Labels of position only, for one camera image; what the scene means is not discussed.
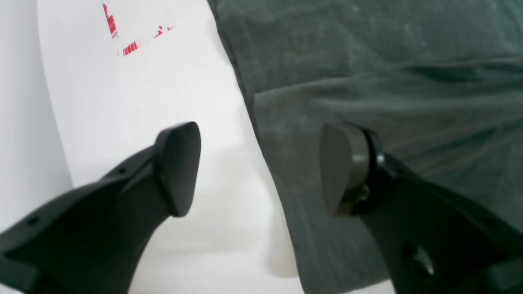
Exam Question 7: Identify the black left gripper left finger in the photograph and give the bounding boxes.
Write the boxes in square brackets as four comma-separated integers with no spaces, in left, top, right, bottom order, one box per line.
[0,122,201,294]

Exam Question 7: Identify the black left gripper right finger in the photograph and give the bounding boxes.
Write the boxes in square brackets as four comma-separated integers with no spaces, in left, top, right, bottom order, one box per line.
[320,122,523,294]

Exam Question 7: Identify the dark grey t-shirt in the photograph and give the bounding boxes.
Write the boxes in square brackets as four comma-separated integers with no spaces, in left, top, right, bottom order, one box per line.
[208,0,523,294]

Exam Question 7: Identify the red tape marking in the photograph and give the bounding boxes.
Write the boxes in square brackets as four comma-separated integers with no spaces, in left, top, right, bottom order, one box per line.
[101,0,174,56]

